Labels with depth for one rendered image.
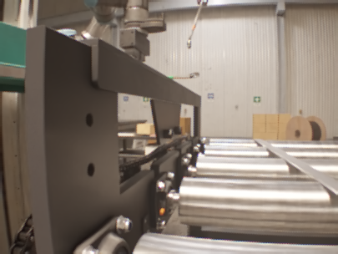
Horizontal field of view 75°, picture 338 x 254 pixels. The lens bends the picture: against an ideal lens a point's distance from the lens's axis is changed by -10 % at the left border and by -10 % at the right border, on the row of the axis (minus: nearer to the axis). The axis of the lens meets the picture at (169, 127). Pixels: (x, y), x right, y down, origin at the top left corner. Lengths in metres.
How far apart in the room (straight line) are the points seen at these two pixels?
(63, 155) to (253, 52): 11.05
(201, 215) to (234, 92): 10.42
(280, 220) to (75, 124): 0.45
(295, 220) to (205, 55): 10.77
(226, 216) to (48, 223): 0.38
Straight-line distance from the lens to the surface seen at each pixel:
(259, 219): 0.56
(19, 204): 1.39
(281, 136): 8.26
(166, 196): 0.58
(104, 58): 0.34
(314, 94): 11.50
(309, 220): 0.58
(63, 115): 0.27
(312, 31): 12.00
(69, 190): 0.29
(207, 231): 1.62
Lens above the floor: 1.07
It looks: 3 degrees down
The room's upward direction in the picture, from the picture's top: straight up
